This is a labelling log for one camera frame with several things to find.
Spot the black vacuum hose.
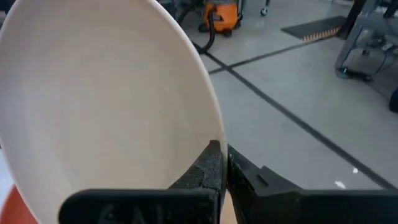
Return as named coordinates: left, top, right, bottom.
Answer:
left=178, top=5, right=218, bottom=54

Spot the grey wheeled machine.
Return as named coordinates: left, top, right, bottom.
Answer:
left=334, top=0, right=398, bottom=83

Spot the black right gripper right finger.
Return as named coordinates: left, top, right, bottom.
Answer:
left=226, top=144, right=398, bottom=224

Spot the beige plastic plate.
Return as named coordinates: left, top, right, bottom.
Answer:
left=0, top=0, right=228, bottom=224

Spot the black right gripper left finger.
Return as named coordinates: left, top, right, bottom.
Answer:
left=58, top=139, right=226, bottom=224

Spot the orange shop vacuum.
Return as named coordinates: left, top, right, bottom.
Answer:
left=198, top=0, right=244, bottom=39

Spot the orange plastic plate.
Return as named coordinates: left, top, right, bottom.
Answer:
left=0, top=185, right=40, bottom=224

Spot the caster wheel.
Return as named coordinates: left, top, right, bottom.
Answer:
left=260, top=0, right=271, bottom=17

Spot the black floor mat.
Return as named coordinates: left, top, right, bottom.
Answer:
left=280, top=15, right=348, bottom=43

